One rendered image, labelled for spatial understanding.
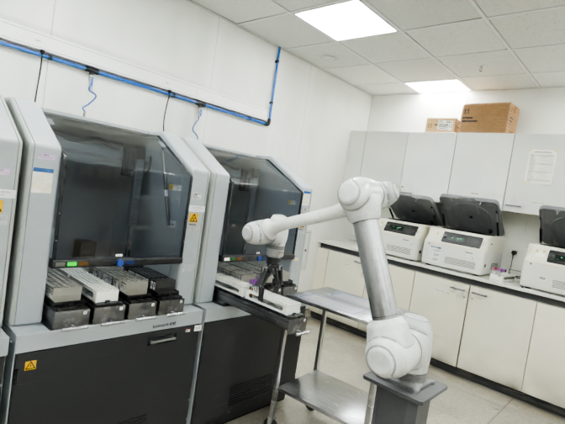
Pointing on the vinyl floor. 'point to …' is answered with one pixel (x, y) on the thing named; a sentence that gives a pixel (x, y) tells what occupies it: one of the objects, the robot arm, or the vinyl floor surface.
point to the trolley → (340, 405)
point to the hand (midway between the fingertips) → (268, 295)
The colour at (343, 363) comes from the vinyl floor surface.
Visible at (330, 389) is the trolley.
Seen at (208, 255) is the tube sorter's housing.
